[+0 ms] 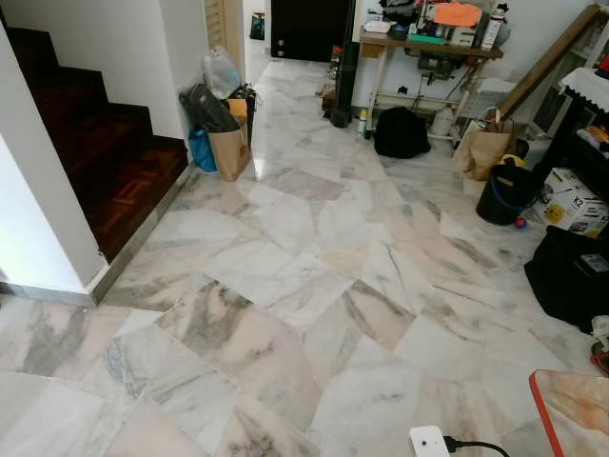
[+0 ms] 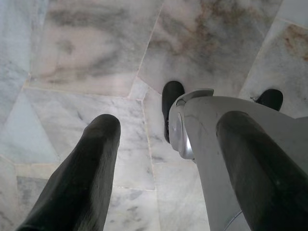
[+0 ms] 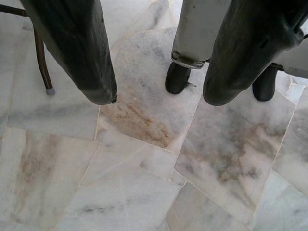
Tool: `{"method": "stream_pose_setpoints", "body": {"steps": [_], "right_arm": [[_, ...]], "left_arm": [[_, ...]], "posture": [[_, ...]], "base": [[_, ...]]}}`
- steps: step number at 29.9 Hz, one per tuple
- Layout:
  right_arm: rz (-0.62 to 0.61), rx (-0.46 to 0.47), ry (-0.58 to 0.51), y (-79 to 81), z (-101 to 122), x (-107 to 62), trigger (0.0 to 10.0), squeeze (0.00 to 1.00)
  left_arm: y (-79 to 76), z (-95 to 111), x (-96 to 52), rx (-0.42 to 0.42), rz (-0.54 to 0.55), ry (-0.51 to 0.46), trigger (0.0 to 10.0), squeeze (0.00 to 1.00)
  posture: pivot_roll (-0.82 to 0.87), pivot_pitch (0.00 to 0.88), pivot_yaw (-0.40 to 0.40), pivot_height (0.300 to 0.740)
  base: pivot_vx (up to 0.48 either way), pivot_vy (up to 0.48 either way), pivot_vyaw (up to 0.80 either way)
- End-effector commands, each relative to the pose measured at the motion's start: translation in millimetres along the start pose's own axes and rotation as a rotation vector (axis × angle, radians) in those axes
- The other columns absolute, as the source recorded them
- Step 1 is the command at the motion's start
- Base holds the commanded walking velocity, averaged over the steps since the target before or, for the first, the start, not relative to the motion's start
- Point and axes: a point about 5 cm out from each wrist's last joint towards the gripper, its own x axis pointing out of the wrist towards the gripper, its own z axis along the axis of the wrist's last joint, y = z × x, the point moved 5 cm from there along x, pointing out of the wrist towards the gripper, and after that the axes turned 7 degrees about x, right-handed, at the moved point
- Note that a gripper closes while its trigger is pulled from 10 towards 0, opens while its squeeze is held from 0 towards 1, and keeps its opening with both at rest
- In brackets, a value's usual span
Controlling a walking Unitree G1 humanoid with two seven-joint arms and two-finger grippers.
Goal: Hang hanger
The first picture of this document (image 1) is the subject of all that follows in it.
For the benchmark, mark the white printed cardboard box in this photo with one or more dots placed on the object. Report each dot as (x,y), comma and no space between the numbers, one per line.
(571,205)

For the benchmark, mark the large black bag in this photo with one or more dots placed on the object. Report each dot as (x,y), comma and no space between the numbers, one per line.
(566,276)

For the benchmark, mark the black cabinet with lace cloth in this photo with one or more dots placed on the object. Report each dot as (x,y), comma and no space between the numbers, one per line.
(585,143)

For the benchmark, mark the black bucket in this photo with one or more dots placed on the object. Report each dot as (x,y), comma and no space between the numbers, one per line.
(504,195)

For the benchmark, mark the brown paper bag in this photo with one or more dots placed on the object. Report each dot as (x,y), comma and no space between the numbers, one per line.
(230,152)
(485,148)

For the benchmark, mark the long wooden plank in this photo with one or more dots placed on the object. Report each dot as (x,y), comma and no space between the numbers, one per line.
(547,62)

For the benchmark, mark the white plastic basket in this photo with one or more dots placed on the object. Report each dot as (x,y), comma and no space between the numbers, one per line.
(490,95)

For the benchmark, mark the marble folding table red edge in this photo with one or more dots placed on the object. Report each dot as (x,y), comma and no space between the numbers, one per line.
(576,419)

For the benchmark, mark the black backpack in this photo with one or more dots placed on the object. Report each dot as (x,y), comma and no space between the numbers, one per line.
(402,133)

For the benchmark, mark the cluttered wooden work shelf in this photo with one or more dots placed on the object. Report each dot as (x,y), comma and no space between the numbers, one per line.
(428,48)

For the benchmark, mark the orange cloth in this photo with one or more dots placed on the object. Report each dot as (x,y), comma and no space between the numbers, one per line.
(457,13)

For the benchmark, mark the black tower fan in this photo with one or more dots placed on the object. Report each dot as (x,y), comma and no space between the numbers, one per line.
(344,86)

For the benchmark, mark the green bag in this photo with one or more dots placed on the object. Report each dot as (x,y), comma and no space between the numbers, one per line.
(257,27)

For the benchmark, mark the blue bag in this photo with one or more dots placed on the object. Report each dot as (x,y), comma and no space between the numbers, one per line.
(202,152)

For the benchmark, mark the white plastic bag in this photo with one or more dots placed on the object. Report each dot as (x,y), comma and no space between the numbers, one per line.
(221,71)

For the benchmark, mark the flat black bag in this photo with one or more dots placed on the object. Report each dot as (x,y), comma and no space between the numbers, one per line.
(207,109)

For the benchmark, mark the dark wooden staircase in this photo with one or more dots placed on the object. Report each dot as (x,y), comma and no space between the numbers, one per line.
(105,162)

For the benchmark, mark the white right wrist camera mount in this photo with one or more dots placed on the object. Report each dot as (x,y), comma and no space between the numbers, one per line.
(428,443)

